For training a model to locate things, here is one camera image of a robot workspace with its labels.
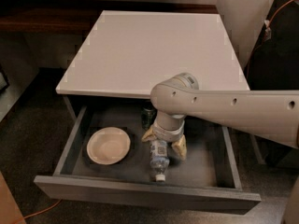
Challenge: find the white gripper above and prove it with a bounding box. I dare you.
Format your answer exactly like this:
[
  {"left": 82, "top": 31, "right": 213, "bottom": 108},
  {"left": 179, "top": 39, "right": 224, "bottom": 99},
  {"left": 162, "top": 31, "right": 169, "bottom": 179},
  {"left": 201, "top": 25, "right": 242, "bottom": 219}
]
[{"left": 141, "top": 122, "right": 187, "bottom": 161}]

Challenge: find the clear blue plastic bottle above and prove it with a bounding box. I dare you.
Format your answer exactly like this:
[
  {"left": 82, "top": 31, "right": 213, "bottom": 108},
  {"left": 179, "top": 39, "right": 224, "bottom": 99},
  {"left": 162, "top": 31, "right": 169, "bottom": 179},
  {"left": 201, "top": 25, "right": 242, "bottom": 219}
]
[{"left": 149, "top": 140, "right": 170, "bottom": 182}]

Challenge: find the grey top drawer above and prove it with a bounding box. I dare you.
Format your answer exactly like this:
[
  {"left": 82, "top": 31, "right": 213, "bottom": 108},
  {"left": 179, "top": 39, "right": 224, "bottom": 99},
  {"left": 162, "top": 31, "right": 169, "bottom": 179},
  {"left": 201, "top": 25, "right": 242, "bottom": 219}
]
[{"left": 35, "top": 104, "right": 261, "bottom": 214}]

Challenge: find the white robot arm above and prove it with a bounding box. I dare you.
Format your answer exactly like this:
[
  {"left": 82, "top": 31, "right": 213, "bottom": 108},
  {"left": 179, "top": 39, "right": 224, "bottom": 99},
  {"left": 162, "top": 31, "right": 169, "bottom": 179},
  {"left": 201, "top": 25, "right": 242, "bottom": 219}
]
[{"left": 142, "top": 73, "right": 299, "bottom": 161}]

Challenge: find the grey drawer cabinet white top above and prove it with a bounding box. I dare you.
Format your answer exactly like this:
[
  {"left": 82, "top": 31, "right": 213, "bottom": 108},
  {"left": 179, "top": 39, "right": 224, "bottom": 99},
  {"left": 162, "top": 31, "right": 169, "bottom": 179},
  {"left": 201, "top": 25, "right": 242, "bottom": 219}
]
[{"left": 55, "top": 10, "right": 265, "bottom": 166}]

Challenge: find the green can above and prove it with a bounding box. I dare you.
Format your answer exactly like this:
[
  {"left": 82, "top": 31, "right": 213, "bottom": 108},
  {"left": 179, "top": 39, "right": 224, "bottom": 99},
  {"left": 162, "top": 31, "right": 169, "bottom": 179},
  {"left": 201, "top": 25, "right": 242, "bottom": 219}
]
[{"left": 141, "top": 101, "right": 157, "bottom": 130}]

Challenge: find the beige bowl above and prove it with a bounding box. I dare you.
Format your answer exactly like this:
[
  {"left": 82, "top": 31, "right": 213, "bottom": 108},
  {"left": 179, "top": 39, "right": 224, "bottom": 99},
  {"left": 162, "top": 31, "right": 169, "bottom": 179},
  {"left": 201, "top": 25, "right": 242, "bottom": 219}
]
[{"left": 86, "top": 127, "right": 131, "bottom": 165}]

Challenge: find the dark wooden shelf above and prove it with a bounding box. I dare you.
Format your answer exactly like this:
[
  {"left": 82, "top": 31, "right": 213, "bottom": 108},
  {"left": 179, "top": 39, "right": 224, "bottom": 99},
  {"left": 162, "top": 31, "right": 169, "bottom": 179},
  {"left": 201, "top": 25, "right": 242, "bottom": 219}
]
[{"left": 0, "top": 0, "right": 218, "bottom": 35}]

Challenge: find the orange floor cable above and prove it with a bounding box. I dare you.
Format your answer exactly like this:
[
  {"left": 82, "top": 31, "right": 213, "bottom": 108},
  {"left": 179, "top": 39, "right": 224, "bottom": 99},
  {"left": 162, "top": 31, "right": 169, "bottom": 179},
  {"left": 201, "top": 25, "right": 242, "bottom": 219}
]
[{"left": 11, "top": 199, "right": 63, "bottom": 224}]

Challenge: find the orange cable with connector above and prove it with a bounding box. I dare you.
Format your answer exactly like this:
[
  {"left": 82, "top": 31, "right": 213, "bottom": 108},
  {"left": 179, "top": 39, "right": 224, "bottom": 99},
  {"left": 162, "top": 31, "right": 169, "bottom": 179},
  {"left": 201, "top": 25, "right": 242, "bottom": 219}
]
[{"left": 246, "top": 0, "right": 299, "bottom": 77}]

